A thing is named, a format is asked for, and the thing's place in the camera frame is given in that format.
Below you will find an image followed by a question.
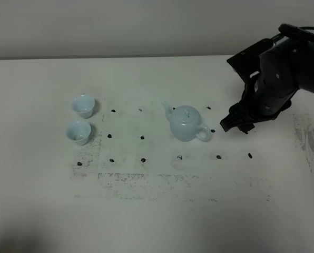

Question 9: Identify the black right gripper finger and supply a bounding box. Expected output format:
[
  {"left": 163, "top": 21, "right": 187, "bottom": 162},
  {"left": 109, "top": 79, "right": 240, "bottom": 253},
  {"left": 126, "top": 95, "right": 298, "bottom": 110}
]
[
  {"left": 238, "top": 124, "right": 254, "bottom": 134},
  {"left": 220, "top": 104, "right": 248, "bottom": 132}
]

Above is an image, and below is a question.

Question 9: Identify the light blue teacup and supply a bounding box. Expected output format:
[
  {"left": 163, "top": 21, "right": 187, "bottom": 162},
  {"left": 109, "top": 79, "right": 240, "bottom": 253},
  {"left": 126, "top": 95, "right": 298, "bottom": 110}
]
[
  {"left": 66, "top": 121, "right": 92, "bottom": 145},
  {"left": 71, "top": 95, "right": 95, "bottom": 119}
]

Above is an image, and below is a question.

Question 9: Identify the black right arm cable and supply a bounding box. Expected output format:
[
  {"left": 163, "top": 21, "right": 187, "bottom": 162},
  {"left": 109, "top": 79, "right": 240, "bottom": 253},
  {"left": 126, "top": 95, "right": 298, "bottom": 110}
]
[{"left": 272, "top": 23, "right": 314, "bottom": 45}]

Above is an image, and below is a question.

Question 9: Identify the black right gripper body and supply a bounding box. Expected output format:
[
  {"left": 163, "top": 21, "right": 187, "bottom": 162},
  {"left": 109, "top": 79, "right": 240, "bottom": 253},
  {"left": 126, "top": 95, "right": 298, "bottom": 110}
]
[{"left": 227, "top": 38, "right": 305, "bottom": 124}]

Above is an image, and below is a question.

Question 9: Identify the near light blue teacup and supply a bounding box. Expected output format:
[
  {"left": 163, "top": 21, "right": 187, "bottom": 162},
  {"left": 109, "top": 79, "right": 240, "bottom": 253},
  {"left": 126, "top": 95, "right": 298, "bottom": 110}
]
[{"left": 66, "top": 121, "right": 92, "bottom": 145}]

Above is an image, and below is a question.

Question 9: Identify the far light blue teacup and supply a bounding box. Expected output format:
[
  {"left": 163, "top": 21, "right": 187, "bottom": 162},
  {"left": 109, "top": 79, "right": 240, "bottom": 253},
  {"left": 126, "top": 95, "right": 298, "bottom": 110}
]
[{"left": 71, "top": 95, "right": 95, "bottom": 119}]

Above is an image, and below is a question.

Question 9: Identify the light blue porcelain teapot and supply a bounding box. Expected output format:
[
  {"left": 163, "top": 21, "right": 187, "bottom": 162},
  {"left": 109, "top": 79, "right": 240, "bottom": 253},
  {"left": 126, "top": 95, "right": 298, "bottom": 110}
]
[{"left": 162, "top": 101, "right": 212, "bottom": 142}]

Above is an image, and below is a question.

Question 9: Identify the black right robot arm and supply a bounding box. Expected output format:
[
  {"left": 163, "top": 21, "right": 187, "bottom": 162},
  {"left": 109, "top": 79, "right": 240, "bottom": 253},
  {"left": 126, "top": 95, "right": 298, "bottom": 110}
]
[{"left": 220, "top": 38, "right": 314, "bottom": 133}]

